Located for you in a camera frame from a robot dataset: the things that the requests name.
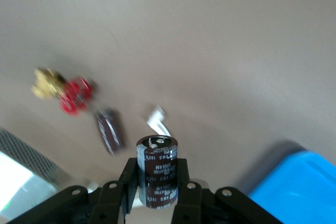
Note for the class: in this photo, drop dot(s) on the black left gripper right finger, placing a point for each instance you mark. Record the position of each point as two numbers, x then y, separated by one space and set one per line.
199 208

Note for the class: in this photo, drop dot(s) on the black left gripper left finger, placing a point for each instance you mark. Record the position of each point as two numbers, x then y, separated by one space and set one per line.
110 203

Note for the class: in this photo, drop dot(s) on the blue plastic tray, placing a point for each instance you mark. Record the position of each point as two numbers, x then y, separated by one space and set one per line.
294 187

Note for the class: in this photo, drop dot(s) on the grey metal power supply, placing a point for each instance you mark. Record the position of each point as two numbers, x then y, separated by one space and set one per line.
15 171

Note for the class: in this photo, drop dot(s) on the white curved plastic bracket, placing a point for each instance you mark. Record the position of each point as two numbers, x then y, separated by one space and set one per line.
157 119

